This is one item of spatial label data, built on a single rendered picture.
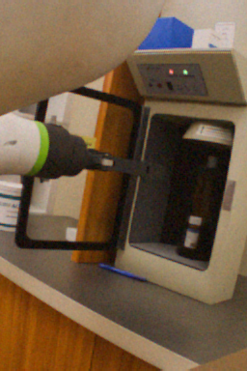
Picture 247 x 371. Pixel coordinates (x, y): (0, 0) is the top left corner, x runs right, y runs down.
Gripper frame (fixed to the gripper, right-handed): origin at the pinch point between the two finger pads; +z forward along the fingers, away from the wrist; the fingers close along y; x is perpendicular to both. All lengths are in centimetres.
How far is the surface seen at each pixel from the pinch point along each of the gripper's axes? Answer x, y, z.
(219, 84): -22.0, -8.5, 13.5
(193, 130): -11.7, 2.1, 21.7
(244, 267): 26, -1, 63
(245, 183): -1.4, -14.1, 23.5
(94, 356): 39.1, -5.3, -7.3
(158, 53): -27.7, 6.1, 7.9
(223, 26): -39.0, -3.7, 19.0
